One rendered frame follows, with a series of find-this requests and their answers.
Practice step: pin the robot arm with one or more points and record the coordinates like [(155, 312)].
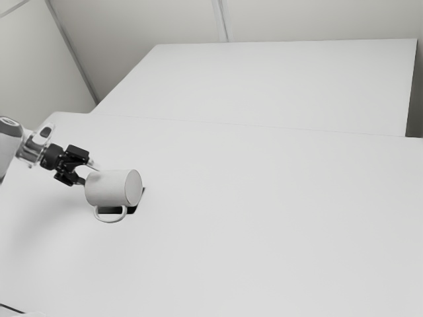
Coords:
[(10, 142)]

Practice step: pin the white mug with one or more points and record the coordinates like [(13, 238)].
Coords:
[(112, 191)]

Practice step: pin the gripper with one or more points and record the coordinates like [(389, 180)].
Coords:
[(55, 158)]

